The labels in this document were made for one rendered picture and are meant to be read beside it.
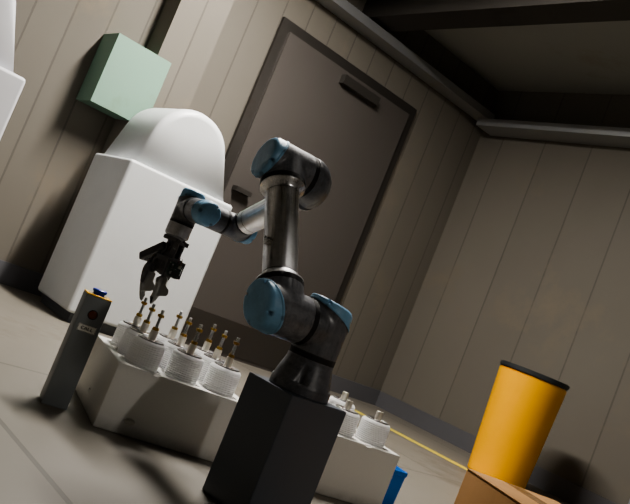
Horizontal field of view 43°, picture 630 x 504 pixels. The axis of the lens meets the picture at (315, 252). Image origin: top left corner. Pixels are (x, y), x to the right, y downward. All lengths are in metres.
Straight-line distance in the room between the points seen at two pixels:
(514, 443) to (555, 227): 1.83
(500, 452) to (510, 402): 0.28
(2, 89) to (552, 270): 3.74
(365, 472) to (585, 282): 3.37
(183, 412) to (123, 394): 0.17
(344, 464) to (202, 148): 2.21
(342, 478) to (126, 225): 2.02
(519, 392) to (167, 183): 2.23
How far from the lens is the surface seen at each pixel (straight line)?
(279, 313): 1.80
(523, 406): 4.67
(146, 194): 4.08
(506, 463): 4.71
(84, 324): 2.24
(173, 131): 4.15
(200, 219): 2.33
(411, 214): 6.22
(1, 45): 3.83
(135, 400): 2.22
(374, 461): 2.53
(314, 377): 1.89
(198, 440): 2.29
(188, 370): 2.26
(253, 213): 2.32
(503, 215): 6.20
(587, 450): 5.34
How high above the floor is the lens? 0.49
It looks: 4 degrees up
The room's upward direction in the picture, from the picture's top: 22 degrees clockwise
